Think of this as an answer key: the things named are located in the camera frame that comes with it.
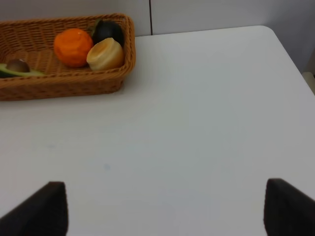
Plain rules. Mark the light orange wicker basket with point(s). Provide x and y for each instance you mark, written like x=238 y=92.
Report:
x=32 y=41

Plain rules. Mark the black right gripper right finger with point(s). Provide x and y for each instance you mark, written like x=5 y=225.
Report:
x=287 y=210

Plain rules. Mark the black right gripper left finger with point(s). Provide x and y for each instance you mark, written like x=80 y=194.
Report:
x=44 y=213

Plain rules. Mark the halved avocado with pit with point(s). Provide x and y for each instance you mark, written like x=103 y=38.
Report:
x=17 y=68

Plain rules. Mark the orange mandarin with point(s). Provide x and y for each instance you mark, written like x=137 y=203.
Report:
x=72 y=46

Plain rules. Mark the dark purple mangosteen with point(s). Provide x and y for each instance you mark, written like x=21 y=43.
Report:
x=102 y=30

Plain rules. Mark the round bread bun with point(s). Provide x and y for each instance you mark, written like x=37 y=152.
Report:
x=105 y=55

